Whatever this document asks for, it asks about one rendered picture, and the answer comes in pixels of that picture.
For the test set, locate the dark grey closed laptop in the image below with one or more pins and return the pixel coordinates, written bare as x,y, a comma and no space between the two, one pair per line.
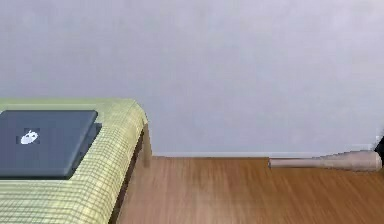
53,146

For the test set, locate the black object at wall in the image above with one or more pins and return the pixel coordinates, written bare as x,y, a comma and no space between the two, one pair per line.
380,146

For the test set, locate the bed with yellow-green checked cover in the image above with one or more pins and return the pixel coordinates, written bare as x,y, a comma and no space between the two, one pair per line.
100,186

